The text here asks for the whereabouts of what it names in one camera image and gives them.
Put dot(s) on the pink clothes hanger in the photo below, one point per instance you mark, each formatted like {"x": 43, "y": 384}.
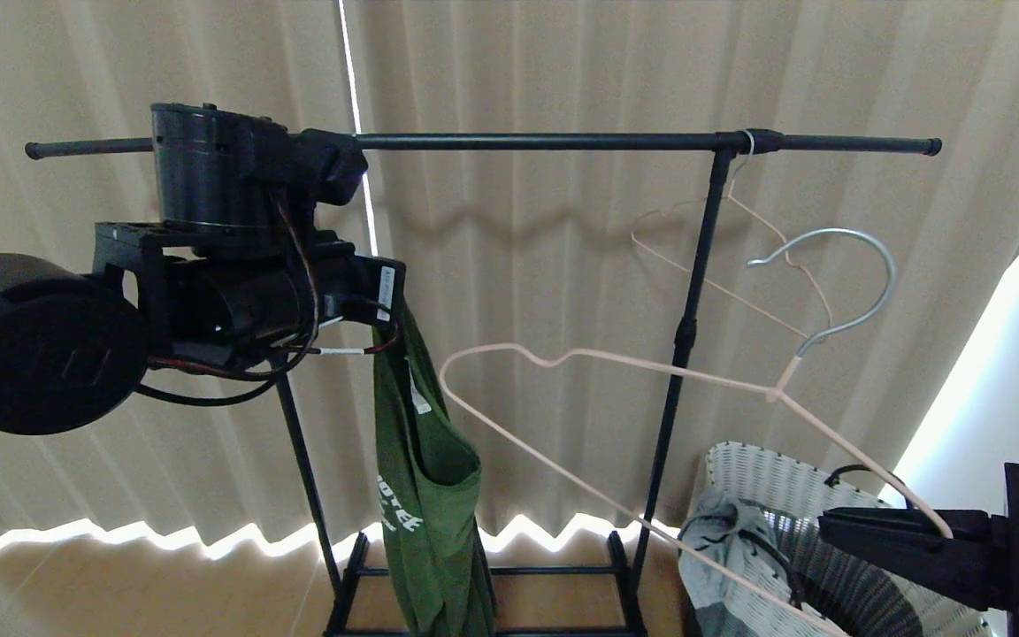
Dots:
{"x": 777, "y": 389}
{"x": 726, "y": 196}

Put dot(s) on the black clothes rack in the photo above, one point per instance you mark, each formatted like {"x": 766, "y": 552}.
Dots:
{"x": 563, "y": 141}

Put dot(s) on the pale grey garment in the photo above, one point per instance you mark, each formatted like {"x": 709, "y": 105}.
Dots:
{"x": 722, "y": 566}

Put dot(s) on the white laundry basket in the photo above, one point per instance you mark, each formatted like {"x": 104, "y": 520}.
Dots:
{"x": 766, "y": 482}

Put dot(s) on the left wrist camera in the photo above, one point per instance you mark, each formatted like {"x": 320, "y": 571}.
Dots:
{"x": 333, "y": 168}

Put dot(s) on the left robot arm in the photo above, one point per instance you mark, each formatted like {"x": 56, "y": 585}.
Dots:
{"x": 32, "y": 345}

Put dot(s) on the green printed shirt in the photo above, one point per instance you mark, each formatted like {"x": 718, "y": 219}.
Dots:
{"x": 430, "y": 495}

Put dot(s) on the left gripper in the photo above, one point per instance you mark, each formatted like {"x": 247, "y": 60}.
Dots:
{"x": 253, "y": 310}

